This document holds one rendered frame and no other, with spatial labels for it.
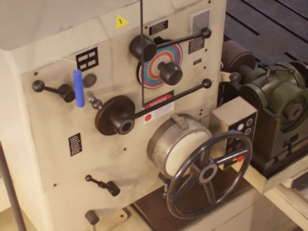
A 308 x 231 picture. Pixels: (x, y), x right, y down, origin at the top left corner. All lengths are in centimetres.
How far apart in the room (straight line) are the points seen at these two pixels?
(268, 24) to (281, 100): 99
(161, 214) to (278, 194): 56
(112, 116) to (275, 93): 83
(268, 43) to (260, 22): 20
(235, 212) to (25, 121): 154
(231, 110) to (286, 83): 33
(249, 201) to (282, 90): 80
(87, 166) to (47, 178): 15
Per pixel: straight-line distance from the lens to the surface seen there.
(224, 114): 226
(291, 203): 286
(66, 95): 172
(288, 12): 350
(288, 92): 247
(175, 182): 196
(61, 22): 175
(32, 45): 169
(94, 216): 218
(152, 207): 287
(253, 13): 346
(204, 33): 193
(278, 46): 322
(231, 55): 263
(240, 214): 310
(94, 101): 178
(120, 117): 188
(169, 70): 186
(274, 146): 255
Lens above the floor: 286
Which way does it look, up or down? 43 degrees down
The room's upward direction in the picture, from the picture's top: straight up
